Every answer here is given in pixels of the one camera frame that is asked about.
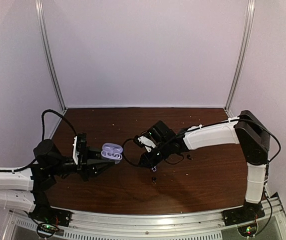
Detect right aluminium post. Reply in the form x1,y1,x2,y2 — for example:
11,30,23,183
224,0,255,117

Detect left aluminium post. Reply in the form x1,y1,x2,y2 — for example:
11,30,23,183
35,0,67,112

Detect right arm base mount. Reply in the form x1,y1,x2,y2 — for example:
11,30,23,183
222,206,265,238

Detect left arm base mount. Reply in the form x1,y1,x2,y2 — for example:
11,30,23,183
25,208,72,239

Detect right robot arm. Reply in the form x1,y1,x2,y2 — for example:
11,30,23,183
134,110,271,221

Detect black earbud centre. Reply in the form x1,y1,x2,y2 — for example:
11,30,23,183
152,177,157,184

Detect black cable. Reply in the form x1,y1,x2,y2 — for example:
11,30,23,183
121,117,282,240
0,108,80,173

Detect purple earbud charging case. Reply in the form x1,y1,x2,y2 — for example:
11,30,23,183
101,143,123,161

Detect aluminium front rail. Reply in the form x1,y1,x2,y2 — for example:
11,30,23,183
0,197,286,240

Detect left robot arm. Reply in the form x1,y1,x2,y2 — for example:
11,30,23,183
0,139,123,223

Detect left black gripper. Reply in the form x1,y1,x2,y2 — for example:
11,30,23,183
49,145,114,182

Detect left black cable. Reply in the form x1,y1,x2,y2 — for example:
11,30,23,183
0,108,80,173

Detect right black cable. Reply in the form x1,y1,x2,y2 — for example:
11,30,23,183
121,117,282,240

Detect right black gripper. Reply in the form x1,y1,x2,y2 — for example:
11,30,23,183
139,140,172,168

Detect aluminium post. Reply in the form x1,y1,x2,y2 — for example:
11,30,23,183
35,0,67,112
224,0,255,117

